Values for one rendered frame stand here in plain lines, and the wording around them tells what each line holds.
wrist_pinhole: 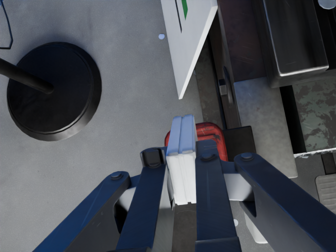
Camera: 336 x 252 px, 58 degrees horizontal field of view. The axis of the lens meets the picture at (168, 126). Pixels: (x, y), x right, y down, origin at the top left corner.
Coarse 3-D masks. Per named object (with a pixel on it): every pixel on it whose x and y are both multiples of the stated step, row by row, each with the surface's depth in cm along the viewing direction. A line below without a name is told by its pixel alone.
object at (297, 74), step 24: (264, 0) 36; (288, 0) 36; (312, 0) 35; (264, 24) 37; (288, 24) 35; (312, 24) 35; (264, 48) 39; (288, 48) 35; (312, 48) 35; (288, 72) 35; (312, 72) 35
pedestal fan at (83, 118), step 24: (0, 0) 120; (0, 48) 97; (48, 48) 115; (72, 48) 114; (0, 72) 87; (24, 72) 96; (48, 72) 114; (72, 72) 112; (96, 72) 113; (24, 96) 114; (48, 96) 113; (72, 96) 111; (96, 96) 112; (24, 120) 113; (48, 120) 111; (72, 120) 110
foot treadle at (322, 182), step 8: (328, 160) 85; (328, 168) 84; (320, 176) 83; (328, 176) 83; (320, 184) 83; (328, 184) 83; (320, 192) 83; (328, 192) 82; (320, 200) 82; (328, 200) 82; (328, 208) 82
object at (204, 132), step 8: (200, 128) 30; (208, 128) 30; (216, 128) 30; (168, 136) 30; (200, 136) 30; (208, 136) 30; (216, 136) 30; (216, 144) 29; (224, 144) 30; (224, 152) 29; (224, 160) 29
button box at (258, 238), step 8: (208, 32) 85; (208, 40) 84; (216, 80) 80; (216, 88) 80; (224, 120) 77; (224, 128) 76; (248, 224) 47; (256, 232) 41; (256, 240) 41; (264, 240) 40
